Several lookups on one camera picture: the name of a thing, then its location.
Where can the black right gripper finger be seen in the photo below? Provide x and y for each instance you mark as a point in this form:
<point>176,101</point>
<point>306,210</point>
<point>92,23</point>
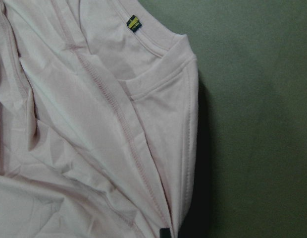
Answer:
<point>165,233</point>

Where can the pink Snoopy t-shirt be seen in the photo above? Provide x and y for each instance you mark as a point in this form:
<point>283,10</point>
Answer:
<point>98,121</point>

